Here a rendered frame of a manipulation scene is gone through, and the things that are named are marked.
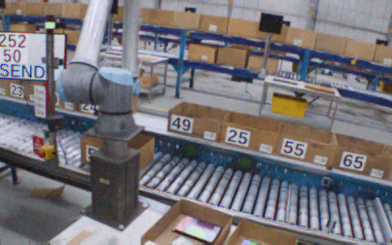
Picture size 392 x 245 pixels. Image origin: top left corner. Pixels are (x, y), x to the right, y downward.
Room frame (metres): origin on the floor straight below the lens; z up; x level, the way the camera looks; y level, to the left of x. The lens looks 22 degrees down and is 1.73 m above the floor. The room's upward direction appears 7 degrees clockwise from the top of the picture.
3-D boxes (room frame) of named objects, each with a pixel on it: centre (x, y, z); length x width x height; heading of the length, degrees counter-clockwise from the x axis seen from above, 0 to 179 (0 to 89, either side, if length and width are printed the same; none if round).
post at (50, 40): (1.77, 0.95, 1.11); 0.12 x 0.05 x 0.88; 77
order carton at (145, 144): (1.90, 0.55, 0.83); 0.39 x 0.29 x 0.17; 75
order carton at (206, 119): (2.31, 0.06, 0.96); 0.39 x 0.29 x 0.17; 77
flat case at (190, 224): (1.27, -0.03, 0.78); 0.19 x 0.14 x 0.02; 69
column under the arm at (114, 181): (1.36, 0.40, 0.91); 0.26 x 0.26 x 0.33; 71
